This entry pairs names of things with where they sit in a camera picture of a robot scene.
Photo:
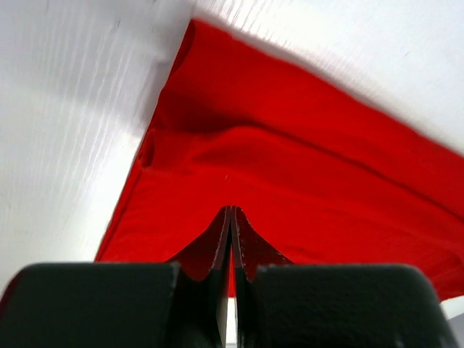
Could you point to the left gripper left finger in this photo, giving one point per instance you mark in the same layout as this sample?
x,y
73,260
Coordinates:
x,y
179,303

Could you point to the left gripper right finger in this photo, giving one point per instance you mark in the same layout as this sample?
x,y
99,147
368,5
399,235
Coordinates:
x,y
280,304

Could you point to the red t shirt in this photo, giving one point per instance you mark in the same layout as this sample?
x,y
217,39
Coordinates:
x,y
321,176

